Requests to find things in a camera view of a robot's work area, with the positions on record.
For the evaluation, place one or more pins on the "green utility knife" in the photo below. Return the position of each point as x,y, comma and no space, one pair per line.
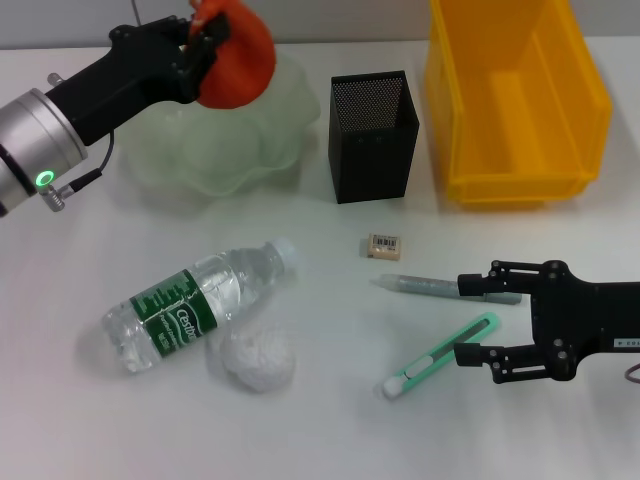
435,352

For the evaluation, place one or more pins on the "black mesh pen holder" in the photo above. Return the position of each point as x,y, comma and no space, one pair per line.
372,165

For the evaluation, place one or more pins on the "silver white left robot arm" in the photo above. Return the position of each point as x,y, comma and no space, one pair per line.
35,135

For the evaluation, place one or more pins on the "white paper ball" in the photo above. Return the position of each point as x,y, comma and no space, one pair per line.
260,357

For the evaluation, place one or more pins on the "red-orange fruit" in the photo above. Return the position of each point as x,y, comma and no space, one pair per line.
240,70

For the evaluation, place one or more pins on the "clear water bottle green label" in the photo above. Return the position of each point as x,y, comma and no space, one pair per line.
200,295

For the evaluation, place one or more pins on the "wavy green glass fruit plate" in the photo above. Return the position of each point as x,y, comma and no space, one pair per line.
240,150

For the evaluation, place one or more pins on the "yellow plastic bin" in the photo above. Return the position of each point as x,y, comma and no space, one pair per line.
520,125

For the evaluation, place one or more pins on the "grey marker pen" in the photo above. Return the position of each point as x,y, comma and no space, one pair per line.
420,286

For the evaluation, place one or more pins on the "beige eraser with barcode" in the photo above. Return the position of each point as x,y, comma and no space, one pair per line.
382,246

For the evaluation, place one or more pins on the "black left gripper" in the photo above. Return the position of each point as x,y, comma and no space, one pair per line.
130,70

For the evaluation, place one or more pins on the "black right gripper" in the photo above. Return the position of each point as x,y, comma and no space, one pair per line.
590,315

